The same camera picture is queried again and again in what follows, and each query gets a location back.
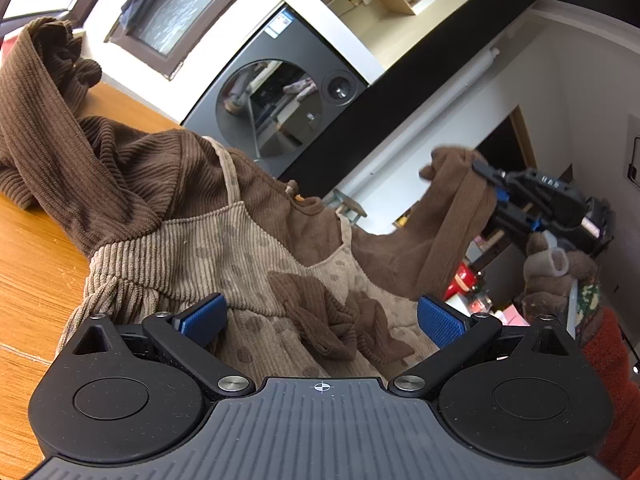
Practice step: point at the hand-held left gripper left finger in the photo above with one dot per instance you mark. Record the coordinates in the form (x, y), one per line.
(202, 317)

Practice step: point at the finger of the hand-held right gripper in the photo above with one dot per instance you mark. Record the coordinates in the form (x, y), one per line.
(487, 170)
(501, 195)

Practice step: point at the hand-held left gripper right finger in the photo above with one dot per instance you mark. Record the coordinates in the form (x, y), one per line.
(440, 322)

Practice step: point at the red round object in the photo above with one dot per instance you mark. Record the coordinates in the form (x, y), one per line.
(462, 280)

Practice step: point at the brown teddy bear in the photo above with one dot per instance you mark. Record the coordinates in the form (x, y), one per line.
(555, 270)

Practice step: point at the white round pole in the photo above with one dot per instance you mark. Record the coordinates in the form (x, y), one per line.
(430, 120)

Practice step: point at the small grey stool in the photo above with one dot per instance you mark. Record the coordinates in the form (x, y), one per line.
(347, 205)

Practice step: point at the orange-red fuzzy cloth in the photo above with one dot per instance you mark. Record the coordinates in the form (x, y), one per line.
(612, 385)

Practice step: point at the grey front-load washing machine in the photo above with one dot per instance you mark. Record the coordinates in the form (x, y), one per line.
(280, 105)

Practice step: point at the dark framed window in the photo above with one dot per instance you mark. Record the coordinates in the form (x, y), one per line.
(185, 0)

